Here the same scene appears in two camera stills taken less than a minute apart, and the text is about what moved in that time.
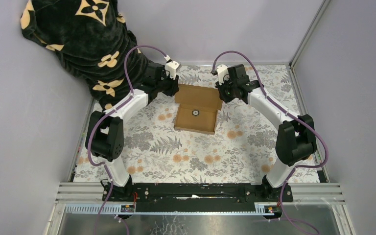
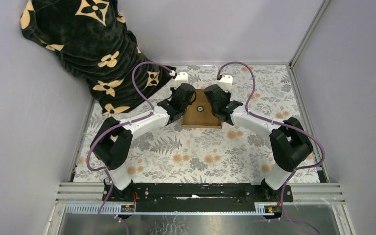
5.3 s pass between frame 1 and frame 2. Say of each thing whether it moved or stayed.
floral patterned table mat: stayed
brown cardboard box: moved
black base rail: stayed
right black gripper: moved
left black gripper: moved
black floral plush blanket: stayed
